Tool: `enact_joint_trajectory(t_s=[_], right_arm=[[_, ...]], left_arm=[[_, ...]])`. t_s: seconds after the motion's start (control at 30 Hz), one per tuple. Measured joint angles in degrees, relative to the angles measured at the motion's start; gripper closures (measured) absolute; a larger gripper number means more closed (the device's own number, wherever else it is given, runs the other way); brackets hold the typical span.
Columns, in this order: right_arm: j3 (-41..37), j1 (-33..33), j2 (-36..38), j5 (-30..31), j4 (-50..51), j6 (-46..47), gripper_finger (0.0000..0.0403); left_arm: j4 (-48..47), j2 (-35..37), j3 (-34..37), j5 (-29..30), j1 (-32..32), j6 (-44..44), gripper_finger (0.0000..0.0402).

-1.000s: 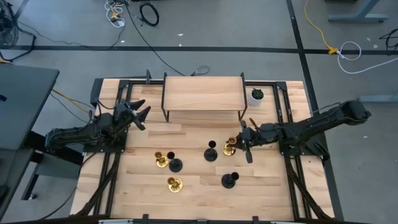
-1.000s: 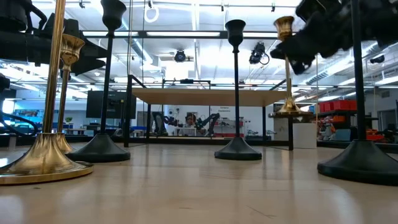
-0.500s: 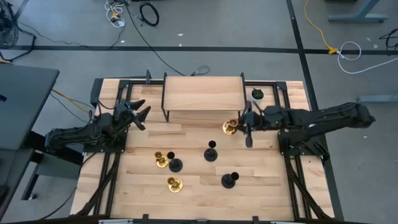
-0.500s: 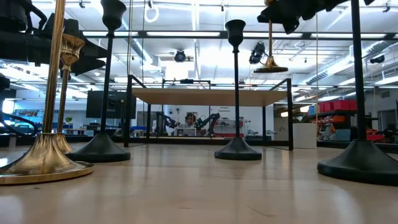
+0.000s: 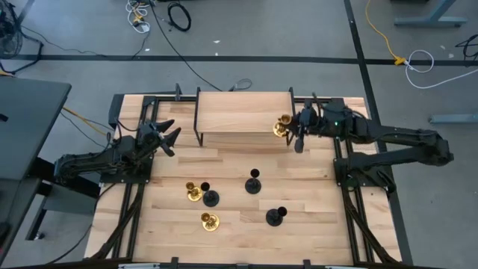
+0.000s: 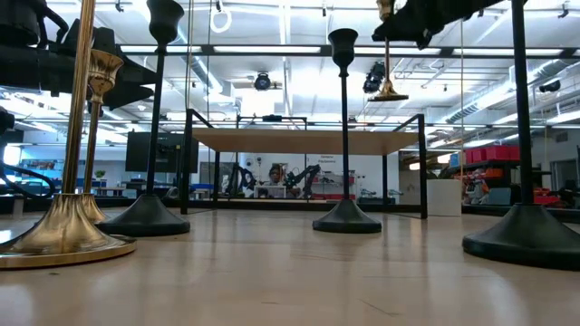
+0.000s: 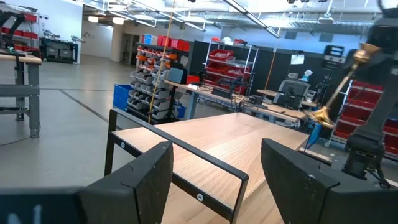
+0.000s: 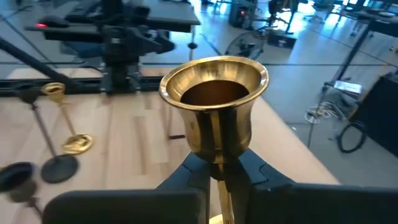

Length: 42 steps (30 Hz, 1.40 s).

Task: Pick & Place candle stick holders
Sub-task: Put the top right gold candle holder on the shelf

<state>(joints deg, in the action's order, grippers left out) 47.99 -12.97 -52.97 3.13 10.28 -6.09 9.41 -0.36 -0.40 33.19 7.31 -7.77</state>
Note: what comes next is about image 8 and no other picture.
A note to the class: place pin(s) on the black computer tower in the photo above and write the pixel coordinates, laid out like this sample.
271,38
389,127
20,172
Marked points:
242,15

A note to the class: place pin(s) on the black cabinet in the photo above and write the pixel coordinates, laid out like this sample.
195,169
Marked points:
382,118

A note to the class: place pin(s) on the dark desk with leg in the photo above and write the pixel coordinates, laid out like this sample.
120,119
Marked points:
385,26

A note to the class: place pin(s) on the black candle stick holder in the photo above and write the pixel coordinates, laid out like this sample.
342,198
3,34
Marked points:
15,175
59,169

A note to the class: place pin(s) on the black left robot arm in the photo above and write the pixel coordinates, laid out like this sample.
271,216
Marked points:
124,46

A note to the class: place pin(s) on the black aluminium table frame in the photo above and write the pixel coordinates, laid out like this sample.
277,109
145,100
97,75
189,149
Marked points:
31,60

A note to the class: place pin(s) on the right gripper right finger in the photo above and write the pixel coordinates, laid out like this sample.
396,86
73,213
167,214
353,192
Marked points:
311,205

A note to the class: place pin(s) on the gold candle stick holder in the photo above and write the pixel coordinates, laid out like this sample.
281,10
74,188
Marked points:
77,143
217,133

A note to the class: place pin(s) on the black floor box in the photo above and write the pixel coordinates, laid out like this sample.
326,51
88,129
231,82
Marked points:
281,40

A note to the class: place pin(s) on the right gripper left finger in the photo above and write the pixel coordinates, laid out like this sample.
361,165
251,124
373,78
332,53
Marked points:
124,208

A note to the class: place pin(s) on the black floor fan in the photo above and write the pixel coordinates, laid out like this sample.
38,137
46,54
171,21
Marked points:
245,46

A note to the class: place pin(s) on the black desk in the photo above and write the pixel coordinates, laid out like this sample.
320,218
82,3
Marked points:
174,15

